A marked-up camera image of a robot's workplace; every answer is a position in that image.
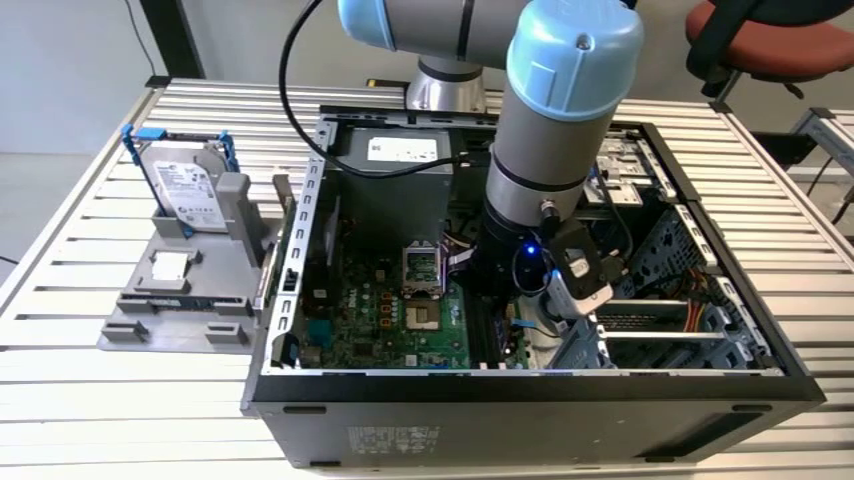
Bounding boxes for thin black cable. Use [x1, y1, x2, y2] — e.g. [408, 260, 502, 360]
[808, 158, 854, 227]

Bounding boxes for black open PC case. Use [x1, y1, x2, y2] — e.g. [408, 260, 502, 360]
[239, 104, 827, 470]

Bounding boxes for hard disk in blue carrier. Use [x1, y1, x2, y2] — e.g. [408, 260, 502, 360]
[121, 126, 233, 237]

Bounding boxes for black RAM slot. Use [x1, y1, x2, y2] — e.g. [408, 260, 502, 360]
[467, 292, 483, 370]
[480, 299, 495, 370]

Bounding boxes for aluminium frame table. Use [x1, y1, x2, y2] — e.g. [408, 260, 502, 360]
[786, 106, 854, 177]

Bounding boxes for grey parts rack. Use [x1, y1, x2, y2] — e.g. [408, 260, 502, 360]
[97, 172, 296, 354]

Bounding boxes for metal socket cover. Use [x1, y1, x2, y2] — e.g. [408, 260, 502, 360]
[401, 243, 448, 297]

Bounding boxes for yellow orange power wires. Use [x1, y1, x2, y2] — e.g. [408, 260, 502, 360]
[686, 268, 722, 335]

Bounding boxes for black metal post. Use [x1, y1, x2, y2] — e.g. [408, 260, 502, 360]
[137, 0, 205, 87]

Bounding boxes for red office chair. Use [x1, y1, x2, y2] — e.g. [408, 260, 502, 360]
[684, 0, 854, 99]

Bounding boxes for graphics card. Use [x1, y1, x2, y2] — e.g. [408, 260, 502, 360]
[255, 172, 299, 314]

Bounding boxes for silver CPU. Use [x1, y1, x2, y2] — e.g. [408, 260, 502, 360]
[151, 253, 191, 281]

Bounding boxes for green motherboard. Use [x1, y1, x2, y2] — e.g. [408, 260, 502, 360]
[299, 239, 536, 372]

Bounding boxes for grey power supply with label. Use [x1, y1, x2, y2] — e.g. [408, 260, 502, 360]
[335, 127, 456, 242]

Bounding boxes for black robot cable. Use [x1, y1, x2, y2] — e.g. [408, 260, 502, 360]
[277, 0, 469, 177]

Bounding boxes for grey disk bay cage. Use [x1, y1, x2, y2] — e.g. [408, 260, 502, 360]
[552, 294, 776, 374]

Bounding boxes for CPU socket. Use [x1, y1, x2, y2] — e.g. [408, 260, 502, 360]
[404, 299, 447, 332]

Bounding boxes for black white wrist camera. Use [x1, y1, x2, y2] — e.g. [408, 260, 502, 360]
[544, 222, 616, 317]

